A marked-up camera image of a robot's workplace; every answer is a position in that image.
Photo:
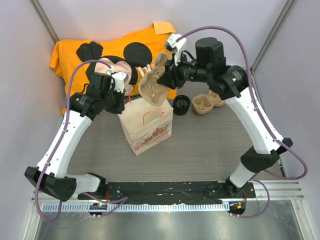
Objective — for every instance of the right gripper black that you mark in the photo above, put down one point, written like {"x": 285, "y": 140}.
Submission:
{"x": 166, "y": 79}

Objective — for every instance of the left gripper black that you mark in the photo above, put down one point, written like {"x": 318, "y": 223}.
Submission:
{"x": 120, "y": 106}

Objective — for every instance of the brown pulp cup carrier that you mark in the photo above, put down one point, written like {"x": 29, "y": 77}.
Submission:
{"x": 154, "y": 93}

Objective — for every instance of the black cup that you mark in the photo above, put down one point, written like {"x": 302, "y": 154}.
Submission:
{"x": 181, "y": 104}

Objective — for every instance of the paper takeout bag orange handles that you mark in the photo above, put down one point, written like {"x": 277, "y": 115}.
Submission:
{"x": 145, "y": 125}

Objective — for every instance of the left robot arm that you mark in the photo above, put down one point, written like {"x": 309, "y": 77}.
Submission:
{"x": 105, "y": 92}

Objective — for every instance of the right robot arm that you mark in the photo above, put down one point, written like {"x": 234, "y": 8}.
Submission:
{"x": 231, "y": 84}

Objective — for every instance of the orange Mickey Mouse pillow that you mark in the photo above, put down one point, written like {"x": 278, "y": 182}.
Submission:
{"x": 75, "y": 60}

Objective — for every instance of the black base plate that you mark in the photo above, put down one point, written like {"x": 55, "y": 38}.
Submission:
{"x": 175, "y": 192}

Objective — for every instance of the aluminium rail frame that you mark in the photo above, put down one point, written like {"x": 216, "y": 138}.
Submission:
{"x": 266, "y": 192}

